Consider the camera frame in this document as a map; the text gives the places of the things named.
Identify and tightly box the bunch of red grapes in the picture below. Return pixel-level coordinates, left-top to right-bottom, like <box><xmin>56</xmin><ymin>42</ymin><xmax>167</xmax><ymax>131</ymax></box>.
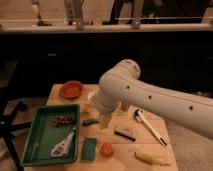
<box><xmin>53</xmin><ymin>115</ymin><xmax>76</xmax><ymax>128</ymax></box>

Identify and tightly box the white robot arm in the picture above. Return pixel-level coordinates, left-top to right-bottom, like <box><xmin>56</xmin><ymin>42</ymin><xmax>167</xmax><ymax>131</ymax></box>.
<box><xmin>90</xmin><ymin>59</ymin><xmax>213</xmax><ymax>140</ymax></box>

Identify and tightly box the red bowl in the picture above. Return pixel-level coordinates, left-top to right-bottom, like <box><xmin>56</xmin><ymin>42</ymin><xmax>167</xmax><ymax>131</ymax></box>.
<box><xmin>59</xmin><ymin>80</ymin><xmax>83</xmax><ymax>99</ymax></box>

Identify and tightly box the small metal cup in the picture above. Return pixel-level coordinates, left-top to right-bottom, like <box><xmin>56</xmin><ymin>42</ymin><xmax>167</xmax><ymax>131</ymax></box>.
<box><xmin>120</xmin><ymin>103</ymin><xmax>130</xmax><ymax>112</ymax></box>

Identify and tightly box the black and grey brush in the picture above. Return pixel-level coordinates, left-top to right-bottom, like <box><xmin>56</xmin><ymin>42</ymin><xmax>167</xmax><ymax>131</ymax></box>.
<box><xmin>114</xmin><ymin>125</ymin><xmax>136</xmax><ymax>141</ymax></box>

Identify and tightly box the orange ball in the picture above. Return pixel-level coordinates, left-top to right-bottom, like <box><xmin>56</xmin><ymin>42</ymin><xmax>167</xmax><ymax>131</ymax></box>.
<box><xmin>100</xmin><ymin>143</ymin><xmax>114</xmax><ymax>158</ymax></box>

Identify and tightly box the teal sponge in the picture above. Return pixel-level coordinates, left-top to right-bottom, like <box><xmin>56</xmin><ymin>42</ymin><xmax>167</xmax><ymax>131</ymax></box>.
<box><xmin>82</xmin><ymin>138</ymin><xmax>97</xmax><ymax>161</ymax></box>

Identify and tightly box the green plastic tray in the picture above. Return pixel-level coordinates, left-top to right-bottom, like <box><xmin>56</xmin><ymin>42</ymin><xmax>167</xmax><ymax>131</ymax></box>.
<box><xmin>21</xmin><ymin>104</ymin><xmax>80</xmax><ymax>167</ymax></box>

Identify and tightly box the clear tube in tray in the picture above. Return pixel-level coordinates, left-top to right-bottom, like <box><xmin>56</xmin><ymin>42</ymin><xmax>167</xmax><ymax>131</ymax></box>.
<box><xmin>30</xmin><ymin>143</ymin><xmax>38</xmax><ymax>161</ymax></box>

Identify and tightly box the black chair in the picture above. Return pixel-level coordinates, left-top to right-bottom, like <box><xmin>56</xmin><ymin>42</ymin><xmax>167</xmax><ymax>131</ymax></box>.
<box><xmin>0</xmin><ymin>59</ymin><xmax>33</xmax><ymax>171</ymax></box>

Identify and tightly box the white handled spatula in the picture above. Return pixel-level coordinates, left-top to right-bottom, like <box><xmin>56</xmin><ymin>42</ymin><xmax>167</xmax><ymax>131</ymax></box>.
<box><xmin>134</xmin><ymin>109</ymin><xmax>167</xmax><ymax>147</ymax></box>

